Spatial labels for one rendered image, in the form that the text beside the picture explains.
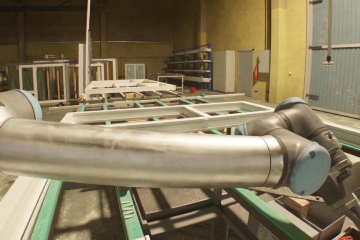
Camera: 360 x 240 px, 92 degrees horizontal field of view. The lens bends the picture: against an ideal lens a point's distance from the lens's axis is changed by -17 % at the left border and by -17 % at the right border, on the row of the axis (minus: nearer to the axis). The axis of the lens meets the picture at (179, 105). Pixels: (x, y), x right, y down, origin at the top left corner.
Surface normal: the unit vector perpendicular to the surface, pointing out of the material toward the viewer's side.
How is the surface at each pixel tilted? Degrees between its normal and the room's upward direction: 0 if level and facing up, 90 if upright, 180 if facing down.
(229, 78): 90
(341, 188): 35
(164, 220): 0
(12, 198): 0
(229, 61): 90
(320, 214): 90
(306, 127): 57
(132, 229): 0
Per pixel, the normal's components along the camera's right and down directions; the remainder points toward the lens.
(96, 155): 0.18, -0.18
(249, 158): 0.19, -0.41
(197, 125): 0.35, 0.16
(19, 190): 0.00, -0.98
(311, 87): -0.93, 0.07
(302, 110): -0.14, -0.66
